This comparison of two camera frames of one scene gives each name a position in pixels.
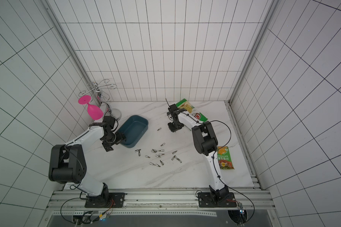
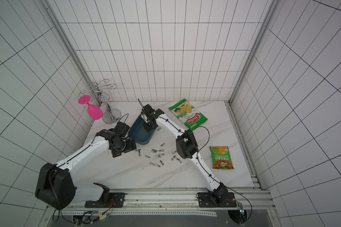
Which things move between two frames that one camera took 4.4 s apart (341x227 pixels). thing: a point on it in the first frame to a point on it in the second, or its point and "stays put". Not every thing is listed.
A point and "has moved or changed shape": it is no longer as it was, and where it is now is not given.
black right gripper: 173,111 to 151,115
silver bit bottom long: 150,163 stays put
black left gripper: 121,137 to 129,147
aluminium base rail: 157,200 stays put
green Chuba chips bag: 185,105 stays put
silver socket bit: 139,153 stays put
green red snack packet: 224,158 stays put
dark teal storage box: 133,127 has moved or changed shape
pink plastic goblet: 94,112 stays put
